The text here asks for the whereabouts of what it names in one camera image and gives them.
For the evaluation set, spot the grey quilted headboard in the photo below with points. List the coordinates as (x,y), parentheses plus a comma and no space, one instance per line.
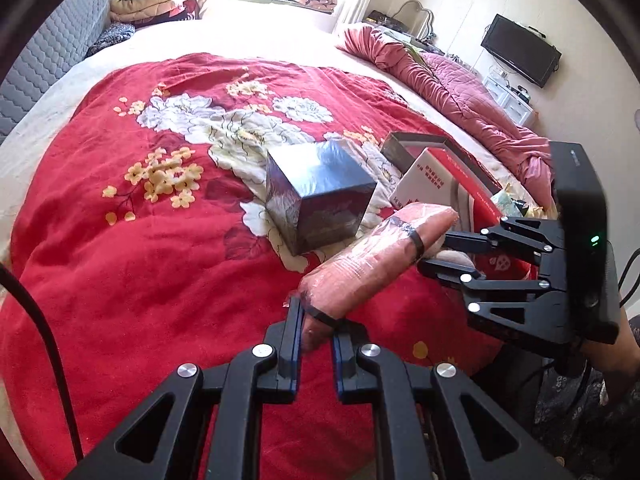
(55,45)

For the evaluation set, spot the dark cube box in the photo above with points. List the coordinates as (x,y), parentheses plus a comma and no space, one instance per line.
(320,195)

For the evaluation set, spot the white drawer cabinet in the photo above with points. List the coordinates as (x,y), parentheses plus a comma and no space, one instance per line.
(510,102)

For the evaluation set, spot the black television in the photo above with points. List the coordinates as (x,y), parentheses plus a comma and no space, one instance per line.
(520,50)

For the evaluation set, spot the bed with cream sheet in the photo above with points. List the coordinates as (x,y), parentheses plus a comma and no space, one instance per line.
(250,35)

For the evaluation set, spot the red floral blanket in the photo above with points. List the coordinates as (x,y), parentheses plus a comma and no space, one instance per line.
(150,260)

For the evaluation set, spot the white vanity mirror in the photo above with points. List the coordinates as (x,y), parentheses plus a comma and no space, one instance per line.
(415,20)

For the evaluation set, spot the pink quilt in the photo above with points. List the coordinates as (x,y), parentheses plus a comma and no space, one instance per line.
(465,100)

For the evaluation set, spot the person's right forearm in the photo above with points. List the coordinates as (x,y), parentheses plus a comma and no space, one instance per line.
(622,360)

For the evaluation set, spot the dark patterned cloth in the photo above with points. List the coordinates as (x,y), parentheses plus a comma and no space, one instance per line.
(112,37)

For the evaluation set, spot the red tissue pack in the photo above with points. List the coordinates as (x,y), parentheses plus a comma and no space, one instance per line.
(425,175)

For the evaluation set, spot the pink plastic-wrapped roll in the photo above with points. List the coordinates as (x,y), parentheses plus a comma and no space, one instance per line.
(370,260)

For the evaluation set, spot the person's dark floral clothing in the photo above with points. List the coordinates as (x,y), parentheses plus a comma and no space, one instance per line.
(580,420)

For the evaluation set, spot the grey shallow box tray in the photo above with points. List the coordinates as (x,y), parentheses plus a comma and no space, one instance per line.
(400,152)

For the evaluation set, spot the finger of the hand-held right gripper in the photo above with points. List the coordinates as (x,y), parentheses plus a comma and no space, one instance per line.
(500,290)
(520,235)

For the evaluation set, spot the pale green floral tissue packet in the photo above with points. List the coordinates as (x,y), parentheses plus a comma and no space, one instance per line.
(505,203)

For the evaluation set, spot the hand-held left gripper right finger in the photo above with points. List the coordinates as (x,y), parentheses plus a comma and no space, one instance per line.
(345,360)

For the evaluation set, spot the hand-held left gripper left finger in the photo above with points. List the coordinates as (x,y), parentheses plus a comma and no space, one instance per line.
(292,355)

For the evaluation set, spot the folded patterned blanket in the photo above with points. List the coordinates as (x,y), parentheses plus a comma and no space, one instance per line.
(315,1)

